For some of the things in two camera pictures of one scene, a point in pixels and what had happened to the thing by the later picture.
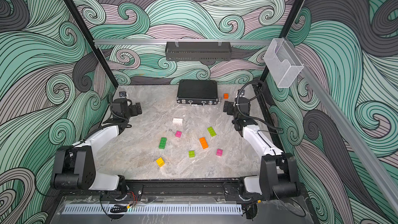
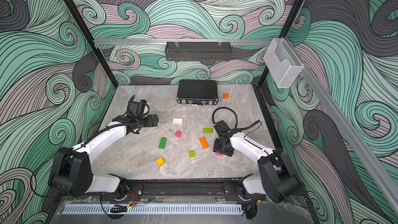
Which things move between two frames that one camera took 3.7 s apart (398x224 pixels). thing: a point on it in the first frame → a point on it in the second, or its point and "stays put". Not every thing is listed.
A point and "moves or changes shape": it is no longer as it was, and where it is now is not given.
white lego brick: (179, 121) stays put
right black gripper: (230, 106) → (216, 147)
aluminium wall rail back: (152, 41) stays put
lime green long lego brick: (211, 131) moves or changes shape
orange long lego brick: (203, 143) stays put
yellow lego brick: (160, 162) stays put
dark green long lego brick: (162, 143) stays put
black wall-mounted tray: (198, 51) stays put
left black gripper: (134, 108) → (150, 123)
